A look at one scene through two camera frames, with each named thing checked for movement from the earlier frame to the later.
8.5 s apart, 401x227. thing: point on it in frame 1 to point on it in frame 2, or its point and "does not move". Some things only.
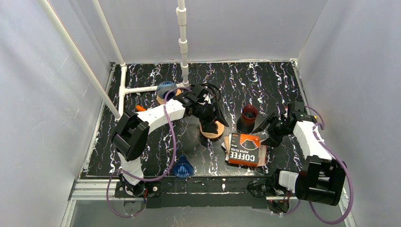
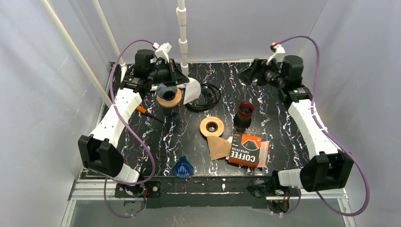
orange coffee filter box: [244, 150] does not move
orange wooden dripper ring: [161, 100] does not move
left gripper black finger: [219, 116] to [178, 77]
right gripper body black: [273, 126] to [259, 72]
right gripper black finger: [266, 124] to [251, 74]
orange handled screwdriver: [140, 108] does not move
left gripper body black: [210, 112] to [172, 74]
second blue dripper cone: [183, 168] does not move
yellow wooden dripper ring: [221, 128] does not move
